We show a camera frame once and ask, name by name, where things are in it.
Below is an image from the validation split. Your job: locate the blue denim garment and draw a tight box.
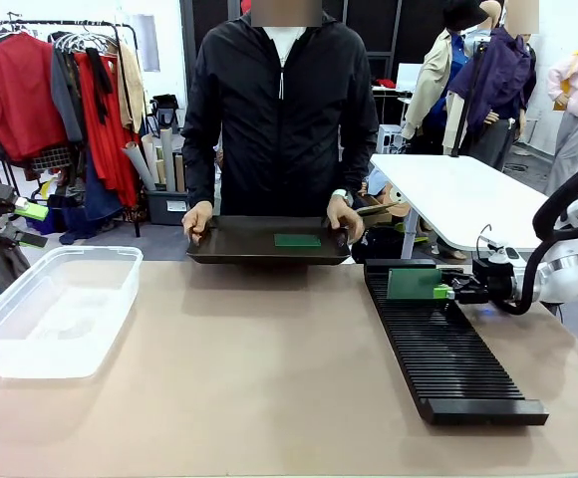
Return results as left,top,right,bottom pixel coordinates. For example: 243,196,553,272
59,148,124,245

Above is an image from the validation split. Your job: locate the grey storage bin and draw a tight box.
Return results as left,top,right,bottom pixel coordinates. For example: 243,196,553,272
144,188,189,226

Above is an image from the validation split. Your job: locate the person's right hand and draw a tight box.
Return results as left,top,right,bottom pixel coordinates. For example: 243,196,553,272
181,201,216,246

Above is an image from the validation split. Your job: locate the beige coat mannequin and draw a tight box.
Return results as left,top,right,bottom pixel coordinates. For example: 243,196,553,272
401,27,472,156

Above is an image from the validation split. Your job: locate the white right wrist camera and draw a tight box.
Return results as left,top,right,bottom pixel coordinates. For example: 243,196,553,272
485,241,521,261

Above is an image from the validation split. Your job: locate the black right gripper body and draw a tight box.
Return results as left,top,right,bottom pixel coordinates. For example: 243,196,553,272
471,257,517,304

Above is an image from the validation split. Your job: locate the black scarf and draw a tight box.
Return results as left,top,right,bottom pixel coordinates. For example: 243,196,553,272
84,46,115,125

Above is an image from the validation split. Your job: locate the grey hanging garment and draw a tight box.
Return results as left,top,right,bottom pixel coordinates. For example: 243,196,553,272
49,45,85,146

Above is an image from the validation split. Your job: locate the person in black jacket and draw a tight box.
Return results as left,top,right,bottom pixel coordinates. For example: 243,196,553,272
181,9,380,220

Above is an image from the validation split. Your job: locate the dark brown serving tray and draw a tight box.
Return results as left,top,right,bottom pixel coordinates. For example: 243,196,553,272
185,214,353,266

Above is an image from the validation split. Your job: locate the red shirt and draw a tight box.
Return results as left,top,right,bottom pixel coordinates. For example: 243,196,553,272
0,32,69,164

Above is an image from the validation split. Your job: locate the white table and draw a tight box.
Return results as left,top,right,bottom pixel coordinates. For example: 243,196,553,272
370,152,552,261

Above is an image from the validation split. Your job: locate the person's left hand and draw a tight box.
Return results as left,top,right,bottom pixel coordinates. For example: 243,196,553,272
326,196,366,245

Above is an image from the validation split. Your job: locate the red dress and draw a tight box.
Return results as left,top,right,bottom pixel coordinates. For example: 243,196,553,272
73,49,142,206

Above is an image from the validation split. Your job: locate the black bucket hat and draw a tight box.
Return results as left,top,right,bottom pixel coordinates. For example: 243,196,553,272
441,0,489,34

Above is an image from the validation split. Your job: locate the green circuit board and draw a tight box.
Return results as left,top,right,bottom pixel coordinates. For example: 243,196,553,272
386,267,442,301
274,233,323,249

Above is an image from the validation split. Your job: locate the black slotted PCB rack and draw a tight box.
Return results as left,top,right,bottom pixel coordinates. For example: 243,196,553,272
363,258,550,427

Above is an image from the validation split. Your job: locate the person's left forearm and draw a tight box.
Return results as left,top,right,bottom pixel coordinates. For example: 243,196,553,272
328,128,380,200

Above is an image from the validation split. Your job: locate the black garment rack frame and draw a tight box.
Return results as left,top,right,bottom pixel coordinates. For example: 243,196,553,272
0,19,142,239

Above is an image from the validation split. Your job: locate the purple jacket mannequin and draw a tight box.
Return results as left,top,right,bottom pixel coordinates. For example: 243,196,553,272
447,0,539,171

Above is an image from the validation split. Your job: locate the grey paper roll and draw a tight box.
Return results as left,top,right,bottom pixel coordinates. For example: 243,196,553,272
121,140,157,192

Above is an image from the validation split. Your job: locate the white computer tower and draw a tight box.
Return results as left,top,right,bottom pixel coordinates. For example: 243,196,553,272
377,123,406,156

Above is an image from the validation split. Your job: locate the clear plastic storage box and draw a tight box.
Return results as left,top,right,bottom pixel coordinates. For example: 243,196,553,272
0,245,145,379

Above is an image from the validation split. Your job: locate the black stand pole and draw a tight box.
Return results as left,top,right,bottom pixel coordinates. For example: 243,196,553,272
450,42,485,158

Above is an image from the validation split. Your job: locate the beige hanging garment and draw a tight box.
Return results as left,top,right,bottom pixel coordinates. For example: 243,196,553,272
116,41,146,134

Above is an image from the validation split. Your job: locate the tall beige paper roll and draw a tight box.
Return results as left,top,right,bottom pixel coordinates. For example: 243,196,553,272
159,126,176,193

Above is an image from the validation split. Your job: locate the white undershirt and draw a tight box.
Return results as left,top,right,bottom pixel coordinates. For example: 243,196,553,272
263,25,305,65

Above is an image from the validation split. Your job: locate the person's right forearm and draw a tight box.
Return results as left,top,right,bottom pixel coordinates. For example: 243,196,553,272
181,133,223,209

